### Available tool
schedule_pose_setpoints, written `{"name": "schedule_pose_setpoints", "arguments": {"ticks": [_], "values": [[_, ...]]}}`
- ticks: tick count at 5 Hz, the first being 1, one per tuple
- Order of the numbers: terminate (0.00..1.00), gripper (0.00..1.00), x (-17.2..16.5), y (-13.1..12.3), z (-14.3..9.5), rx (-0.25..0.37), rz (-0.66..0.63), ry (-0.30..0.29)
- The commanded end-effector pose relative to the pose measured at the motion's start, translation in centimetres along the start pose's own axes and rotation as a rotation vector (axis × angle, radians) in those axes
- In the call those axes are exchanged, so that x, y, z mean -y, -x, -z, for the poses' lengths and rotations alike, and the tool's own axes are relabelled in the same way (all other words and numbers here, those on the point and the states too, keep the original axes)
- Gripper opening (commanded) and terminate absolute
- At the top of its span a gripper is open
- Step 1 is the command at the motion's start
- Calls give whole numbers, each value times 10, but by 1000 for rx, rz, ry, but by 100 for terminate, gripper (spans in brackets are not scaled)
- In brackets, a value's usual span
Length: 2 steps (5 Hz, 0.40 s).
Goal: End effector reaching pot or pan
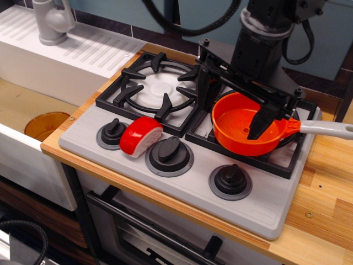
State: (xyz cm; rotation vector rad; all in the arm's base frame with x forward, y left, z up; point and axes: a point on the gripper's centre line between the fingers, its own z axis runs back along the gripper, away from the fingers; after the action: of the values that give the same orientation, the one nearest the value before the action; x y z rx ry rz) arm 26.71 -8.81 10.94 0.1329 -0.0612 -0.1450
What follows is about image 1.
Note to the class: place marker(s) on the orange sink drain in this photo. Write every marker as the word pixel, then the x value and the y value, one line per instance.
pixel 41 126

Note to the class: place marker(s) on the black oven door handle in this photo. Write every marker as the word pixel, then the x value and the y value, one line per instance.
pixel 207 256

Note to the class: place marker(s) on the black left burner grate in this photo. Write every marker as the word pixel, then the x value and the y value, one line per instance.
pixel 154 86

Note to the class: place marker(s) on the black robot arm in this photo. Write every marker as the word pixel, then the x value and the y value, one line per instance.
pixel 266 27

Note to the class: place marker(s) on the black stove knob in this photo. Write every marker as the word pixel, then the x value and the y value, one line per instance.
pixel 169 157
pixel 109 136
pixel 230 182

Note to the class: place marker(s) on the grey toy stove top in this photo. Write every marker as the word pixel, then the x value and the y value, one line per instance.
pixel 263 211

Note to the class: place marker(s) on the black middle stove knob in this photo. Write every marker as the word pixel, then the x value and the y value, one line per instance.
pixel 169 157

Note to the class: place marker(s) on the white toy sink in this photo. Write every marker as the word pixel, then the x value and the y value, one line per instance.
pixel 38 79

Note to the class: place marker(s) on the black right burner grate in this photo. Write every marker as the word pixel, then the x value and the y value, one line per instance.
pixel 292 151

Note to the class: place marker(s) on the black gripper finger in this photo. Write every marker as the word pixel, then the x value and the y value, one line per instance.
pixel 203 83
pixel 261 121

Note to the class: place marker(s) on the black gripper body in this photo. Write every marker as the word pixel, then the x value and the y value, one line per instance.
pixel 270 85

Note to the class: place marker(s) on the grey toy faucet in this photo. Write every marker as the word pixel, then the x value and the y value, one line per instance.
pixel 53 24

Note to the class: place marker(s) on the toy oven door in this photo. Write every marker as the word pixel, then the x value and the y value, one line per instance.
pixel 142 233

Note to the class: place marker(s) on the black left stove knob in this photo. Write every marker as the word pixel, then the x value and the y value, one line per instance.
pixel 109 136

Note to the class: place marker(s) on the orange pot with grey handle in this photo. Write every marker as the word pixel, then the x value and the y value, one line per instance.
pixel 231 117

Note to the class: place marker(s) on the black right stove knob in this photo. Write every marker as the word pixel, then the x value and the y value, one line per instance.
pixel 230 182

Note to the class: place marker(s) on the red and white toy food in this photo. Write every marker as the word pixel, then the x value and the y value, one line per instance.
pixel 140 135

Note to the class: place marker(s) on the black burner grate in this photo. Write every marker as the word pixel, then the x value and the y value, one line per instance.
pixel 292 151
pixel 154 86

